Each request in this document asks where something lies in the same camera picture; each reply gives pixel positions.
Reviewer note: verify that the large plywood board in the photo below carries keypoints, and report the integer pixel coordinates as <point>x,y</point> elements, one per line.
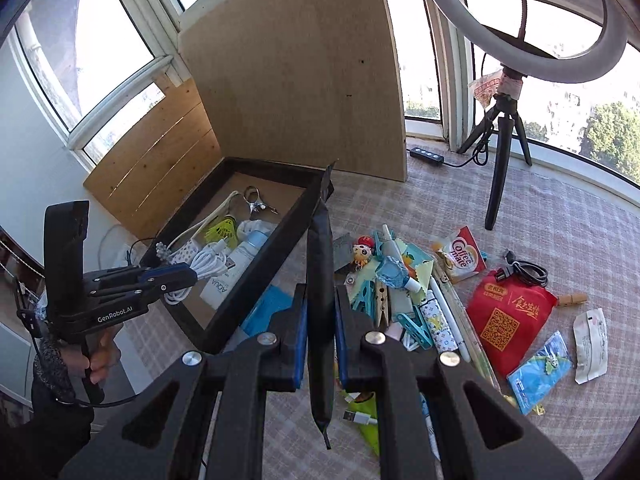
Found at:
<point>290,60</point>

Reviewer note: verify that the yellow green shuttlecock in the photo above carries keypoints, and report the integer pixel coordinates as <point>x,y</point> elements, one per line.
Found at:
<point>220,232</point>

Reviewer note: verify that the metal spring clamp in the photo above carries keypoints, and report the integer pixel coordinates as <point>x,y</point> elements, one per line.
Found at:
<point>257,205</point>

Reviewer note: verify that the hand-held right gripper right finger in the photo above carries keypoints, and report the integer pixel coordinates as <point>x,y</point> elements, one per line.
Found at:
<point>341,340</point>

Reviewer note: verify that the teal orange printed packet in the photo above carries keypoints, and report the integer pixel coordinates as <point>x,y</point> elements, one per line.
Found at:
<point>417,260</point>

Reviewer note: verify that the lime green tube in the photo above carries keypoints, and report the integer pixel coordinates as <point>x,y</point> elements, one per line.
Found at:
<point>365,435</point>

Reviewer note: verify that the red white creamer sachet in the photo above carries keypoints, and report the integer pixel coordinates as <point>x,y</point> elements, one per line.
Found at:
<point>460,255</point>

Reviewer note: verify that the white window frame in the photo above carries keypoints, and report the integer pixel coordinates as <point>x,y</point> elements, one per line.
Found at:
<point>450,85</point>

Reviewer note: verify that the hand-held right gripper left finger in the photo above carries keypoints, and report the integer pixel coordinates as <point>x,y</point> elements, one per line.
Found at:
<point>301,340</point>

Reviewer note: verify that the wooden clothespin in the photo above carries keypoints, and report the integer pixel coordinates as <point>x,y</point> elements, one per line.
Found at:
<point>384,305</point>
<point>572,300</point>

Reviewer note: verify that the yellow chopstick sleeve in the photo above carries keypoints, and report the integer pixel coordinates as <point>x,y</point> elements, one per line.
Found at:
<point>475,340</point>

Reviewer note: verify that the red pouch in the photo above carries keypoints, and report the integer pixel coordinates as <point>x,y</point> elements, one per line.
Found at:
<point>505,325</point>

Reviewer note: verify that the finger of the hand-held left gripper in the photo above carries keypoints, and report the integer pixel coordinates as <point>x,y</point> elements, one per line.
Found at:
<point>150,294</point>
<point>170,275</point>

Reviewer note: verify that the person's left forearm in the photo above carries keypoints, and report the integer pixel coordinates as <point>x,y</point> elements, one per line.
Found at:
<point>45,425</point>

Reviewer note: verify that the white pen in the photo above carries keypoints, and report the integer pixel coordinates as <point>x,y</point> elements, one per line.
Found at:
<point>452,325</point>

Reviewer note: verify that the teal plastic clothespin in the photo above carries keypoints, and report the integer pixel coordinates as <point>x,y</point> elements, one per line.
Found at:
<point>360,300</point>
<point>415,327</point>

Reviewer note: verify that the white dotted pouch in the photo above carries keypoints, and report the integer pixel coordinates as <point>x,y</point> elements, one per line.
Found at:
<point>187,252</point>

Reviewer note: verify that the grey white spray tube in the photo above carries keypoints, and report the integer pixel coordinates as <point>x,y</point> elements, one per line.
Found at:
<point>387,240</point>

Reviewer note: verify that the red white wrapper tag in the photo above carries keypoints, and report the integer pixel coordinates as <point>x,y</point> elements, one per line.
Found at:
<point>485,90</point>

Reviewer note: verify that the black storage box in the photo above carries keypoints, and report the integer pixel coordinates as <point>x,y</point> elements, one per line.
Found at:
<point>265,260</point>

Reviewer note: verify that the blue clear plastic packet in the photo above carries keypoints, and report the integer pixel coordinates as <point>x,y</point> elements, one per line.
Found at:
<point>537,375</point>

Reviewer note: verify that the pine plank board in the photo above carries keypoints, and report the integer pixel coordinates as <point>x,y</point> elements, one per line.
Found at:
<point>160,160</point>

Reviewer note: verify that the white paper sachet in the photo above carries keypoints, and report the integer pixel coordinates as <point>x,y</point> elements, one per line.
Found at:
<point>590,345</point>

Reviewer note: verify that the black power strip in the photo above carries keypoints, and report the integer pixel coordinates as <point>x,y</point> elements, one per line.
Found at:
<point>425,155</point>

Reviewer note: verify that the grey green tube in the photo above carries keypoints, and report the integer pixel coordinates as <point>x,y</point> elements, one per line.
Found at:
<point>402,305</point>

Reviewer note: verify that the pale beaded ornament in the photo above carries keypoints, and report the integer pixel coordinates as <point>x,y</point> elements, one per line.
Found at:
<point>162,251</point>

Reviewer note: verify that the plaid cloth covered desktop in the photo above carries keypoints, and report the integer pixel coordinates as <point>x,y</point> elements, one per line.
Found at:
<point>575,220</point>

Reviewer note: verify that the grey tea sachet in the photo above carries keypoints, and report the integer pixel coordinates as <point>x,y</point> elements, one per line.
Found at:
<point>342,250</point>

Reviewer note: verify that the person's left hand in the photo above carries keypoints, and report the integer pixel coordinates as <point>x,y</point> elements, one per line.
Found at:
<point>105,350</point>

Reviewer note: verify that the blue foil sachet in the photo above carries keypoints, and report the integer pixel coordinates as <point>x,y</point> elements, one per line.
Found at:
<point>265,310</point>

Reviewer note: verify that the black tripod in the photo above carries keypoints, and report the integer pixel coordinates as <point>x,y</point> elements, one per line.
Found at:
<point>500,160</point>

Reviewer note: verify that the white lotion bottle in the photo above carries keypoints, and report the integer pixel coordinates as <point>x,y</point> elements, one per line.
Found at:
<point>235,270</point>

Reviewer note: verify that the pale yellow lens cloth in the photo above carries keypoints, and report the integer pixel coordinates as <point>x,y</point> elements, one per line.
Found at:
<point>362,275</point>

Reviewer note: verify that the patterned white pen pouch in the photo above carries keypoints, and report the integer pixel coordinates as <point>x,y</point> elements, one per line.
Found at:
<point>435,320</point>

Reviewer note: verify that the black soft packet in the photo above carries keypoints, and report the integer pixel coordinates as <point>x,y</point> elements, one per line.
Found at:
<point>320,310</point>

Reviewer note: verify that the small blue clear bottle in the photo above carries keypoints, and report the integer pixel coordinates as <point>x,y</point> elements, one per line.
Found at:
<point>392,270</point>

